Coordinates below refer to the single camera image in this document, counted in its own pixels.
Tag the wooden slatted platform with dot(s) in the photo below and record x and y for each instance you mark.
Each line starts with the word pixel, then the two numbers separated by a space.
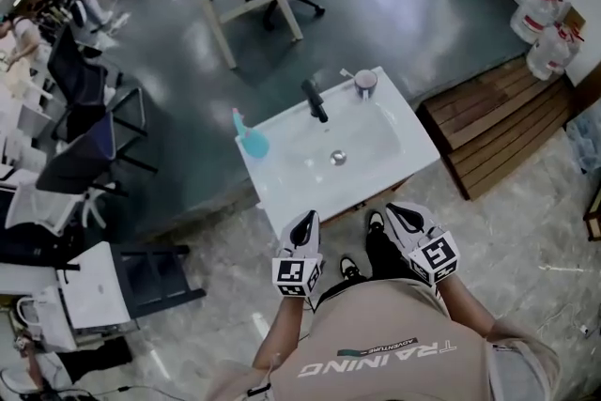
pixel 502 122

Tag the clear water jug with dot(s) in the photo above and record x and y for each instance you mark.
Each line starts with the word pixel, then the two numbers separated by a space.
pixel 530 19
pixel 559 7
pixel 547 54
pixel 574 44

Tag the black and white sneaker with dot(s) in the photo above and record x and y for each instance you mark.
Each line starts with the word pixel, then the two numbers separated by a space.
pixel 349 268
pixel 374 220

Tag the teal spray bottle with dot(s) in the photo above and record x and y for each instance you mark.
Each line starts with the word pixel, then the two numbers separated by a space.
pixel 256 143

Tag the black equipment case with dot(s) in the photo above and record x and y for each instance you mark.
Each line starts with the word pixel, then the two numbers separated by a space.
pixel 37 244

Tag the black mesh chair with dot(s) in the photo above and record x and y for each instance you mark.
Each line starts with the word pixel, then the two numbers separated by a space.
pixel 80 80

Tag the brown wooden frame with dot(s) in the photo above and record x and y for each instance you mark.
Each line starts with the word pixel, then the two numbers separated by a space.
pixel 595 216

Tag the white sink wooden cabinet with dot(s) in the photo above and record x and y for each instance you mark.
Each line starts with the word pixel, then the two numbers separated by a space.
pixel 375 174

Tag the navy chair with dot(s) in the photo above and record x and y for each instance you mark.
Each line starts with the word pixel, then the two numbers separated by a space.
pixel 84 159

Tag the grey cup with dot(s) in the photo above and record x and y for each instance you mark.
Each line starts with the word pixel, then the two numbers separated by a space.
pixel 365 84

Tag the person's left forearm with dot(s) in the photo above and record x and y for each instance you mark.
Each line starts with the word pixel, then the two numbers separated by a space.
pixel 282 328

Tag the blue framed picture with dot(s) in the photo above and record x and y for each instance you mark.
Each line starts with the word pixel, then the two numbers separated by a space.
pixel 587 141

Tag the person's right forearm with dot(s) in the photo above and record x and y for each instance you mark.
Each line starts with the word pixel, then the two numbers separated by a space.
pixel 469 305

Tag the white toothbrush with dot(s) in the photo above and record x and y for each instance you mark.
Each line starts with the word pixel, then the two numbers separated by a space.
pixel 346 72

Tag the white mesh chair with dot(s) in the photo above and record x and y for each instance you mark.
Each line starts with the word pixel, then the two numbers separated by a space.
pixel 42 206

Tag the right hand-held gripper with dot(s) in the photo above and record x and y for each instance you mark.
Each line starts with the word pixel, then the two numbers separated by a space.
pixel 434 256

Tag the small white desk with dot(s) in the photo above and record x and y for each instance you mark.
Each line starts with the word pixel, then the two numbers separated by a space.
pixel 98 286

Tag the person's black trousers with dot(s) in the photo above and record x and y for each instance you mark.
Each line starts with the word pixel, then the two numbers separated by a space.
pixel 387 256

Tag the black metal rack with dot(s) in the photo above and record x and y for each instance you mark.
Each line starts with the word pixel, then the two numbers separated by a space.
pixel 159 282

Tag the black faucet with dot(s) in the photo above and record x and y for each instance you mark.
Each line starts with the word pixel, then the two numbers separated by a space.
pixel 317 101

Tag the person's beige t-shirt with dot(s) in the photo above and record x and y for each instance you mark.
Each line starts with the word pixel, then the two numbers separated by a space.
pixel 399 343

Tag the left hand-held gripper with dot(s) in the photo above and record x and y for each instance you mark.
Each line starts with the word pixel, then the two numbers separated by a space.
pixel 298 274

